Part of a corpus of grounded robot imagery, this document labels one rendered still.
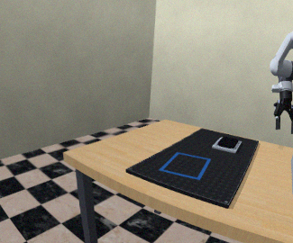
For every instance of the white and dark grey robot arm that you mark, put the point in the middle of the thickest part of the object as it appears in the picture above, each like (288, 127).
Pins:
(283, 68)

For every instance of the blue tape outline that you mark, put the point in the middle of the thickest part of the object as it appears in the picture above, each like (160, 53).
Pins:
(200, 175)

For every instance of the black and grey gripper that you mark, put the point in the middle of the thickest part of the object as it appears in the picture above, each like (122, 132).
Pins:
(284, 103)

